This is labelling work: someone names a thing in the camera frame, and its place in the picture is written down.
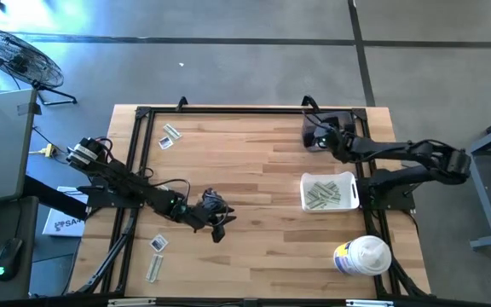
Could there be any yellow power plug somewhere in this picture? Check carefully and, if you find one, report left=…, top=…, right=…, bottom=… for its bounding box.
left=29, top=143, right=58, bottom=159

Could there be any white cardboard box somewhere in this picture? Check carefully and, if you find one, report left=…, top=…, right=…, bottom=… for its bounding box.
left=42, top=185, right=90, bottom=238

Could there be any white plastic bin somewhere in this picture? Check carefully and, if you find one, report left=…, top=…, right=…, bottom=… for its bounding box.
left=298, top=171, right=361, bottom=214

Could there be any braided black camera cable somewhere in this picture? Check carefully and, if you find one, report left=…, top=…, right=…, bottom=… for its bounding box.
left=142, top=167, right=192, bottom=201

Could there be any black support beam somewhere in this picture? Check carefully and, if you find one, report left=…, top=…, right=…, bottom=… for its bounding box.
left=22, top=174, right=90, bottom=222

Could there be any grey translucent plastic bin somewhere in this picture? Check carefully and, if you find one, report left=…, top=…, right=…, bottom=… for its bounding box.
left=301, top=109, right=356, bottom=154

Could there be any black floor fan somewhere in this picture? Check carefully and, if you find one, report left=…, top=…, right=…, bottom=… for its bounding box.
left=0, top=26, right=78, bottom=107

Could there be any yellow blue wipes canister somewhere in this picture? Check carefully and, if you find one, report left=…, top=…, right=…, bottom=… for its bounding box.
left=332, top=235, right=393, bottom=277

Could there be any silver aluminium extrusion piece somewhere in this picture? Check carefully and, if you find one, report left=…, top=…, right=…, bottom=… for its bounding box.
left=107, top=298, right=158, bottom=307
left=344, top=298, right=396, bottom=307

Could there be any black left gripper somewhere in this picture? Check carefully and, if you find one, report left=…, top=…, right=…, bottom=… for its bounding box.
left=185, top=187, right=238, bottom=234

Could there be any black computer mouse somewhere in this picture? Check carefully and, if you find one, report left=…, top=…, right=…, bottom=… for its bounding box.
left=0, top=237, right=25, bottom=282

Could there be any black table frame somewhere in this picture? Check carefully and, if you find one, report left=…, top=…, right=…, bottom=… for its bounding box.
left=68, top=96, right=432, bottom=307

